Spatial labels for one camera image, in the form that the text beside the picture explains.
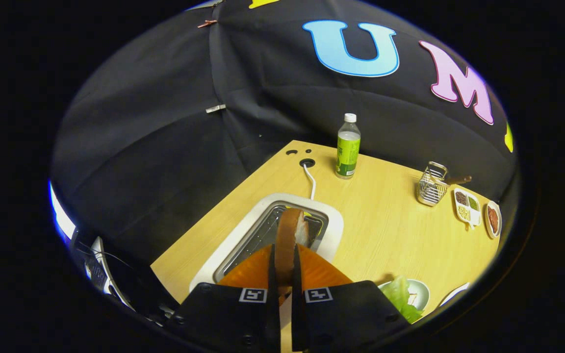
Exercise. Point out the reddish brown meat slices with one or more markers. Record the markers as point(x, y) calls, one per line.
point(493, 219)

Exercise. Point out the green label water bottle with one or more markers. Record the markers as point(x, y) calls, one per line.
point(348, 149)

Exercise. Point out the dark red beans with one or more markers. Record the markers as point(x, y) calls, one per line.
point(461, 198)

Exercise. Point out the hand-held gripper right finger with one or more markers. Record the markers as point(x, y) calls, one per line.
point(295, 279)

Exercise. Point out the dark metal equipment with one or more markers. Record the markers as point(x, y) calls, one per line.
point(98, 274)

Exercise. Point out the green mung beans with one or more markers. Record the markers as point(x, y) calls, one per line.
point(473, 203)

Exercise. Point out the toasted white bread slice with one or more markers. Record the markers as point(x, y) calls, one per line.
point(286, 245)

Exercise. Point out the small white round plate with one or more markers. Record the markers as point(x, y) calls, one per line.
point(498, 215)

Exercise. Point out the white divided dish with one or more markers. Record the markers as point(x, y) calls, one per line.
point(475, 215)

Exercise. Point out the orange clip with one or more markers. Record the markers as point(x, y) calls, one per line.
point(207, 23)

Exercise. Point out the white toaster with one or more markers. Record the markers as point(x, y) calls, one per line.
point(223, 255)

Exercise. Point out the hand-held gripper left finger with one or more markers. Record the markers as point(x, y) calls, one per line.
point(272, 279)

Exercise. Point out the green lettuce leaf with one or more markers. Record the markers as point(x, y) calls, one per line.
point(398, 296)

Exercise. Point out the silver clip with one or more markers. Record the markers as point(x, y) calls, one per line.
point(215, 108)

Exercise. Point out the white leaf-shaped plate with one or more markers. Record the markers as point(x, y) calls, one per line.
point(454, 293)

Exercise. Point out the yellow soybeans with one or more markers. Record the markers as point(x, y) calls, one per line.
point(464, 213)

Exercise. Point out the pale green round plate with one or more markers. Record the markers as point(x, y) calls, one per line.
point(421, 290)

